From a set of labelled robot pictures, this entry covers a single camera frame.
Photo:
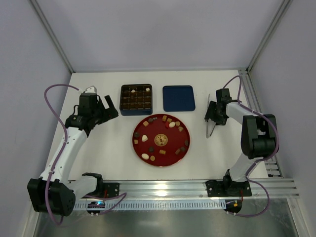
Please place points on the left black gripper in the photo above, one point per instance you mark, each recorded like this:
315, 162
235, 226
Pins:
106, 112

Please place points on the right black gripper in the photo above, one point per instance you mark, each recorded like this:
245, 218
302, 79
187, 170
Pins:
212, 113

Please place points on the metal tongs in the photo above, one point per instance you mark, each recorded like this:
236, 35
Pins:
210, 125

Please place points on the blue box lid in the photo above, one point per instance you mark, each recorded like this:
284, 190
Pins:
178, 98

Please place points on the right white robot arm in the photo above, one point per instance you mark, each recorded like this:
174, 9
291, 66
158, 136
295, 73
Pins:
259, 141

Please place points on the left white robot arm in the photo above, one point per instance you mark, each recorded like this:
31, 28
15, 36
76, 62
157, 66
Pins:
51, 192

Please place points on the blue chocolate box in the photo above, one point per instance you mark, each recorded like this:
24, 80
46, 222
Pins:
136, 104

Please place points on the white heart chocolate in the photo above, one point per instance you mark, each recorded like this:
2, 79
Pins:
144, 138

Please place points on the white oval chocolate bottom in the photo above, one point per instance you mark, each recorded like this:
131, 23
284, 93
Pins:
145, 156

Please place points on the round red plate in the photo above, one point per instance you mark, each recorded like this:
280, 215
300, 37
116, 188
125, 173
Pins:
168, 145

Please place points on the right mounting plate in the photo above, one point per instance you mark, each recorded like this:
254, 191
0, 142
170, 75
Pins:
228, 188

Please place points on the mounting plate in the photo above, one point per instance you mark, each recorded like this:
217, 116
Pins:
228, 188
111, 189

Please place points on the left mounting plate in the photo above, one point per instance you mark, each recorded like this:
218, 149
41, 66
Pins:
111, 189

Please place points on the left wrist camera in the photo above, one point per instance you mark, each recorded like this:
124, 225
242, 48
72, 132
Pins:
91, 89

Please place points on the right aluminium side rail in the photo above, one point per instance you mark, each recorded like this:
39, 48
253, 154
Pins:
272, 166

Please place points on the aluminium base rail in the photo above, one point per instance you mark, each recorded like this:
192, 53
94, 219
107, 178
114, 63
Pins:
185, 195

